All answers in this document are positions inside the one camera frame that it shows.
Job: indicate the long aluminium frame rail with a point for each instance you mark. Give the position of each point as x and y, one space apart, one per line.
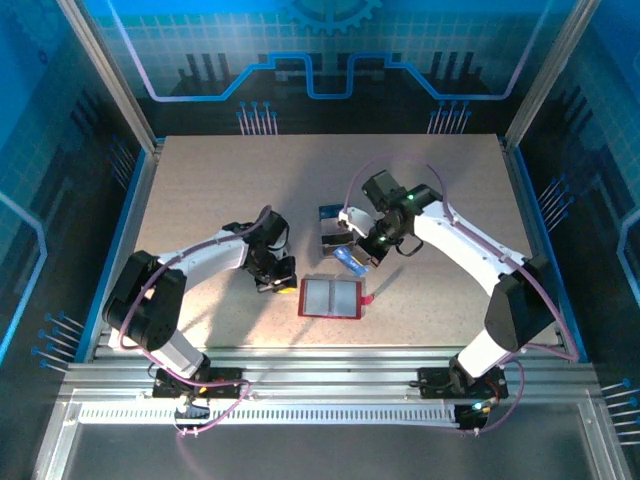
325 375

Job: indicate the aluminium side rail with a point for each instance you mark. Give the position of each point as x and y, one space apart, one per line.
522 200
140 200

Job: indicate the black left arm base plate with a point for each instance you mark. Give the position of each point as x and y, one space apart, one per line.
165 387

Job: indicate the red leather card holder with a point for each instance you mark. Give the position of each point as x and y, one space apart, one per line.
330 297

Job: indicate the black electronics board with LED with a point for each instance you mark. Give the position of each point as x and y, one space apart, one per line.
472 417

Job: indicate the aluminium frame post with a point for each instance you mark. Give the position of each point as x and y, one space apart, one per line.
547 75
114 75

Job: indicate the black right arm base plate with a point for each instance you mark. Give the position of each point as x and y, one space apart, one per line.
435 385

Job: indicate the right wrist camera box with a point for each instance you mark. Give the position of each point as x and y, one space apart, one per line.
355 220

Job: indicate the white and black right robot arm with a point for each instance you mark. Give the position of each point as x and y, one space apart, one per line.
515 315

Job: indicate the grey metal panel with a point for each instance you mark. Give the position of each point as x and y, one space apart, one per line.
325 455

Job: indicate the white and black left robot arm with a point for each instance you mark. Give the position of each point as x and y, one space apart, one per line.
145 310

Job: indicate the clear acrylic card stand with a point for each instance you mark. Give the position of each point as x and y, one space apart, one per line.
321 227

